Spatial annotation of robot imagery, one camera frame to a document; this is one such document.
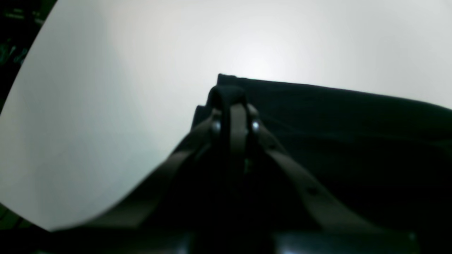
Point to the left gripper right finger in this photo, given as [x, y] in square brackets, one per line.
[342, 230]

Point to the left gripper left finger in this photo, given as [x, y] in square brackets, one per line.
[120, 229]

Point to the black T-shirt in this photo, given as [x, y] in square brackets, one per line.
[389, 158]

